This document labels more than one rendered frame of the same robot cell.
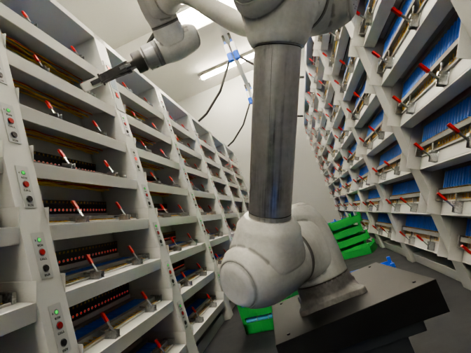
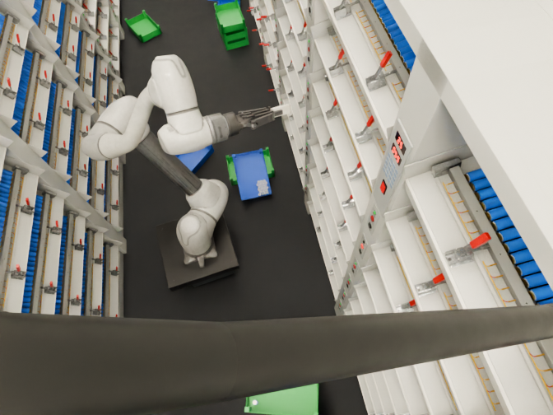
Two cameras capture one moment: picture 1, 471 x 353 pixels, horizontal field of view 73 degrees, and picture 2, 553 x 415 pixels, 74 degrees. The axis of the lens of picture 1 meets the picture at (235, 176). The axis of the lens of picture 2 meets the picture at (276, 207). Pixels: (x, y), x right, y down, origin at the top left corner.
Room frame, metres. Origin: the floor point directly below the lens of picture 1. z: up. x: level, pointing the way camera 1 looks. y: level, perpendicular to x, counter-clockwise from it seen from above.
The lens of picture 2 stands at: (1.87, 0.09, 2.11)
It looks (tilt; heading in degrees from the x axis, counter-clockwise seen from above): 61 degrees down; 166
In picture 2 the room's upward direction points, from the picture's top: 7 degrees counter-clockwise
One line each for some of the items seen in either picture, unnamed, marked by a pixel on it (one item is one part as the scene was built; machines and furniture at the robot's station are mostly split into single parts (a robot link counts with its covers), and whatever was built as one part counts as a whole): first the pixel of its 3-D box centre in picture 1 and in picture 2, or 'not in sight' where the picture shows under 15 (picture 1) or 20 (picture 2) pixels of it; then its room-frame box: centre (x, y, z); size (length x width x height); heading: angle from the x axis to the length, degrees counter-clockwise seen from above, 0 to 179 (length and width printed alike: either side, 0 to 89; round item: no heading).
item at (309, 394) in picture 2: not in sight; (282, 388); (1.77, 0.04, 0.36); 0.30 x 0.20 x 0.08; 65
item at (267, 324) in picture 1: (275, 314); not in sight; (1.77, 0.04, 0.04); 0.30 x 0.20 x 0.08; 65
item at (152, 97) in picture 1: (179, 198); not in sight; (2.23, 0.43, 0.86); 0.20 x 0.09 x 1.73; 81
